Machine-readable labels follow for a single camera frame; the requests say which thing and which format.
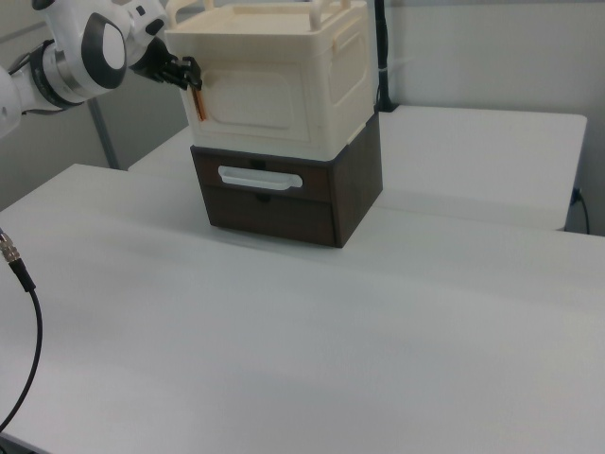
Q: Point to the cream cabinet door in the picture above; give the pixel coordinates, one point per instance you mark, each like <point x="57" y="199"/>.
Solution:
<point x="255" y="99"/>

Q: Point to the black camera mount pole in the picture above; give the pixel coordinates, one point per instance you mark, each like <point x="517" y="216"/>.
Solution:
<point x="384" y="57"/>

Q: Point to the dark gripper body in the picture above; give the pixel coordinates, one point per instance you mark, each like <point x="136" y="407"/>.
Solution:
<point x="152" y="60"/>

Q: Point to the cream plastic cabinet body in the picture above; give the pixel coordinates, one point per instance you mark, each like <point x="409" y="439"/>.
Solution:
<point x="340" y="85"/>

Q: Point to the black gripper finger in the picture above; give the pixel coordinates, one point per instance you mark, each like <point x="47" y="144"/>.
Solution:
<point x="193" y="70"/>
<point x="176" y="78"/>

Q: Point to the dark brown drawer unit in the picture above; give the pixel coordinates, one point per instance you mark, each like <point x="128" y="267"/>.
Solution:
<point x="357" y="189"/>

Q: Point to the grey partition post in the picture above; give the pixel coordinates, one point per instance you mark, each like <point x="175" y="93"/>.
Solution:
<point x="105" y="137"/>

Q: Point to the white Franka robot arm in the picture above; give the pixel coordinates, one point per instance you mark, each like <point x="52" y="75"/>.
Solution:
<point x="80" y="52"/>

